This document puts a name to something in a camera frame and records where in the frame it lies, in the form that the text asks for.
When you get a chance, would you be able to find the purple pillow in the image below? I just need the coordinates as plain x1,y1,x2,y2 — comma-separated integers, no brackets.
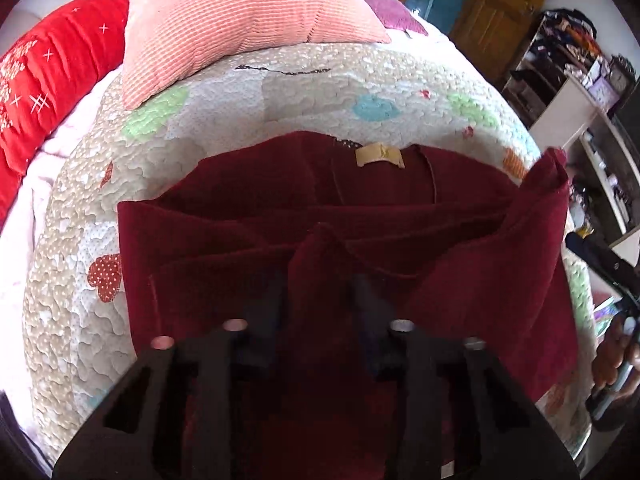
347,0,431,37

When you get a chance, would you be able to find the pink ribbed pillow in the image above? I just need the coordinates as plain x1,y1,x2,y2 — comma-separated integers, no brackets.
120,0,393,111

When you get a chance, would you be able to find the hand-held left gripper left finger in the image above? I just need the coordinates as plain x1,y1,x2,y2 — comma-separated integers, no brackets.
52,272,288,480

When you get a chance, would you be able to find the purple box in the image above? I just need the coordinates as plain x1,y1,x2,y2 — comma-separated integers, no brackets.
587,82,621,112

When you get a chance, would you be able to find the small table clock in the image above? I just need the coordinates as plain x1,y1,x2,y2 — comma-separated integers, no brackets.
607,55,637,98

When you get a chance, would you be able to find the person's right hand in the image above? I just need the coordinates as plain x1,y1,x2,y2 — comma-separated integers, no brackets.
591,312,640,400

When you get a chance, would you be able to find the quilted heart-patch bedspread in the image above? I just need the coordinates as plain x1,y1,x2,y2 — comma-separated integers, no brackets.
22,40,601,476

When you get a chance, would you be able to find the wooden door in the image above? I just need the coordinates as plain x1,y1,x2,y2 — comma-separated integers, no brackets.
450,0,558,56

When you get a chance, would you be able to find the iridescent bag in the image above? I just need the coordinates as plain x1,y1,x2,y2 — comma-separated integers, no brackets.
592,296,621,341

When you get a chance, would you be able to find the pale pink bed sheet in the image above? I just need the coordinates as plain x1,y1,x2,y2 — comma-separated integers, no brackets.
0,67,126,461

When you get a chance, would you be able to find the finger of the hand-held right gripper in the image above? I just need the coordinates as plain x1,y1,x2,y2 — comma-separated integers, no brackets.
565,232,640,288

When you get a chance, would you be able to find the cluttered clothes rack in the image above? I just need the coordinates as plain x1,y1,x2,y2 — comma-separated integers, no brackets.
500,7,611,126

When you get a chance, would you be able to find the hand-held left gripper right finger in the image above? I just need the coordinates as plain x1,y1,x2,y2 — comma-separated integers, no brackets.
350,274,581,480

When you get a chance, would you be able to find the red floral quilt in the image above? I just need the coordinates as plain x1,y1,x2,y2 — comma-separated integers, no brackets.
0,0,131,231

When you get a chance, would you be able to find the white shelf unit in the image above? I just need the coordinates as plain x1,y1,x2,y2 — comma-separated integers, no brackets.
527,75,640,261

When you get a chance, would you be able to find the dark red sweater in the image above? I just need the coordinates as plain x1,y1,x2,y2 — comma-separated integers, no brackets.
116,130,581,480

